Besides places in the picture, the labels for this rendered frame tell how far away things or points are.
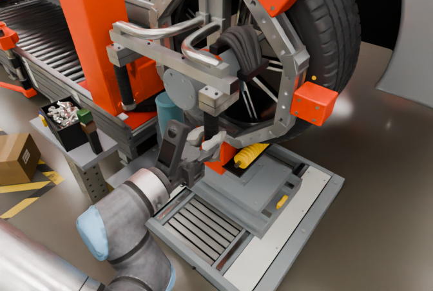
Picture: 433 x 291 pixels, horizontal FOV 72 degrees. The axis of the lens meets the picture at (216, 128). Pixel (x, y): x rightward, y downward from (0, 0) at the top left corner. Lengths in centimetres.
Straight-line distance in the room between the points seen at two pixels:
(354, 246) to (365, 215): 20
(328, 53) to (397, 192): 123
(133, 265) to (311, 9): 67
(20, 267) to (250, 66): 54
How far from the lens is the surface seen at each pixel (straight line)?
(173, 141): 62
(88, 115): 117
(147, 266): 62
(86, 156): 131
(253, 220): 139
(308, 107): 79
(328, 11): 84
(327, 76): 84
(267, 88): 97
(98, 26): 116
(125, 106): 96
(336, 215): 168
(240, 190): 138
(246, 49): 69
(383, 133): 225
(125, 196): 60
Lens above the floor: 132
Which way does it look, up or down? 41 degrees down
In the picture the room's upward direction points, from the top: straight up
